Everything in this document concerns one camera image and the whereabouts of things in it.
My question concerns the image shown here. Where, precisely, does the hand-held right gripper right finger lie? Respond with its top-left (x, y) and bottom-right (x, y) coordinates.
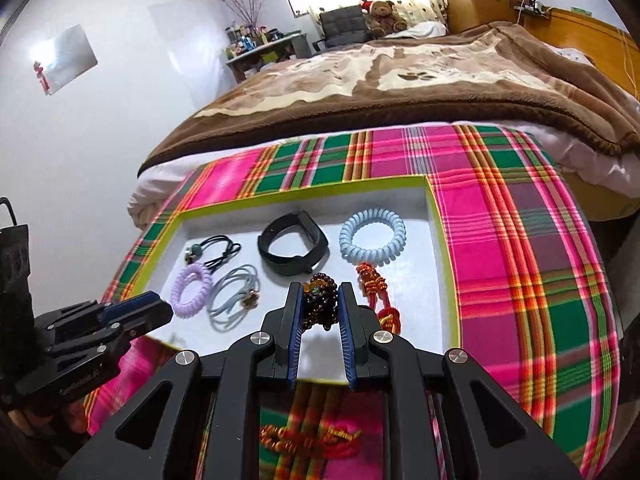
top-left (337, 282), bottom-right (583, 480)

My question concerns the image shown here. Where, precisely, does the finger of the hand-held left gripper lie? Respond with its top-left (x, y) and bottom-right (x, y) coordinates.
top-left (102, 291), bottom-right (163, 323)
top-left (107, 305), bottom-right (173, 361)

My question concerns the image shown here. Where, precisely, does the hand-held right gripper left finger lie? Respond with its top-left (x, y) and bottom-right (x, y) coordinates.
top-left (57, 281), bottom-right (306, 480)

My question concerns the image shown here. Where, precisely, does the dark beaded bracelet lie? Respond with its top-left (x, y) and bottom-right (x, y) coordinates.
top-left (302, 272), bottom-right (341, 331)

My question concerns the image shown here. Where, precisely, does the purple spiral hair tie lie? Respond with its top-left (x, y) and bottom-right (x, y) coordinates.
top-left (171, 263), bottom-right (213, 317)

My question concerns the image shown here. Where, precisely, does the red knotted cord bracelet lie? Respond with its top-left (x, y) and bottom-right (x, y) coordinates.
top-left (259, 422), bottom-right (362, 453)
top-left (356, 262), bottom-right (401, 333)

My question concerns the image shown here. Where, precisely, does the grey hair tie with charm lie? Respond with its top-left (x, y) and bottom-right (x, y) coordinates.
top-left (207, 264), bottom-right (261, 332)

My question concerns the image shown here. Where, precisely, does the black smart wristband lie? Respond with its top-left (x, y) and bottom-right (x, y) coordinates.
top-left (257, 212), bottom-right (330, 277)

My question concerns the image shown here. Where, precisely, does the black hair tie with bead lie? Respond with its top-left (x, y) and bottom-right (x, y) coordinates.
top-left (182, 235), bottom-right (242, 273)

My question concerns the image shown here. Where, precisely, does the light blue spiral hair tie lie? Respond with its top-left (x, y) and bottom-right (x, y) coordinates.
top-left (339, 208), bottom-right (407, 263)

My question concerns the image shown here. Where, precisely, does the yellow-green cardboard box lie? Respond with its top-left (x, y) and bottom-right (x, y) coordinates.
top-left (112, 175), bottom-right (461, 391)

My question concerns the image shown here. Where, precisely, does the pink green plaid cloth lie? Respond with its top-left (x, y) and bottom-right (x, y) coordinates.
top-left (82, 125), bottom-right (623, 480)

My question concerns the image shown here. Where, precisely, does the brown patterned blanket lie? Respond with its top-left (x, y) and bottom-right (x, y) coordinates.
top-left (137, 20), bottom-right (640, 178)

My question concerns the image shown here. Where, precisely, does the cluttered side desk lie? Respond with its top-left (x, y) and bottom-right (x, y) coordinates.
top-left (225, 30), bottom-right (311, 83)

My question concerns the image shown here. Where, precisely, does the group of bottles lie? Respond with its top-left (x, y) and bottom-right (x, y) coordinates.
top-left (225, 22), bottom-right (286, 56)

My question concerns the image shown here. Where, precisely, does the dark grey chair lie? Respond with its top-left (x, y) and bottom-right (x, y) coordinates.
top-left (314, 5), bottom-right (373, 53)

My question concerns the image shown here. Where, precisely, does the vase with dry branches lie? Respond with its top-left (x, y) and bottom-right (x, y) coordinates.
top-left (225, 0), bottom-right (268, 36)

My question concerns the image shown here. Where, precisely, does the white pillow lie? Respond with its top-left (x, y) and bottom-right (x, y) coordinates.
top-left (400, 21), bottom-right (446, 38)

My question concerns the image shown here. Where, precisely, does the brown teddy bear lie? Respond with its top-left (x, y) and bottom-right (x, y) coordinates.
top-left (360, 0), bottom-right (408, 38)

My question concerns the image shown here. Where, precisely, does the wooden headboard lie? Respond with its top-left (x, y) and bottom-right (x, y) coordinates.
top-left (530, 7), bottom-right (640, 98)

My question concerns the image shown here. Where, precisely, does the glossy wall poster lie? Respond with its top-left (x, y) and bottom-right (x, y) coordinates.
top-left (31, 24), bottom-right (98, 96)

